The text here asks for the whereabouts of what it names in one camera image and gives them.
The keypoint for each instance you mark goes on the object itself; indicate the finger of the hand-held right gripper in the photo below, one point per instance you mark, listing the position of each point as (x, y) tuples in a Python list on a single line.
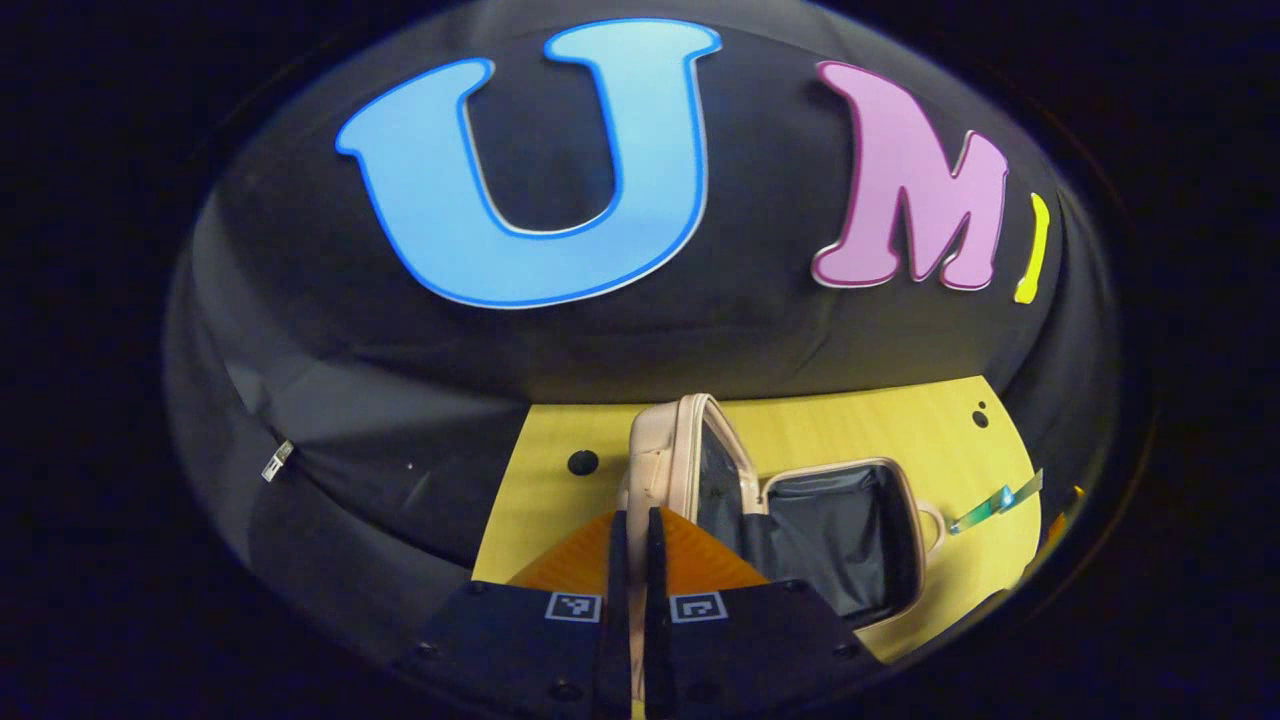
[(1065, 520)]

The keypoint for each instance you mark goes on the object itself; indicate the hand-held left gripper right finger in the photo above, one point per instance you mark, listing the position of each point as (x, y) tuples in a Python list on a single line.
[(655, 625)]

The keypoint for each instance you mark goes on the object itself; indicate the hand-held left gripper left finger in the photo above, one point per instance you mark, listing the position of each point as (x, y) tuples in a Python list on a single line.
[(618, 625)]

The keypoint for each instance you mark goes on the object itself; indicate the black backdrop cloth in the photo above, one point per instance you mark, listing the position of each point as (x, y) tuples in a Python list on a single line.
[(700, 340)]

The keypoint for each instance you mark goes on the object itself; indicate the small white backdrop clip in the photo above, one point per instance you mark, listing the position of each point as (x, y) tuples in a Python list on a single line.
[(277, 461)]

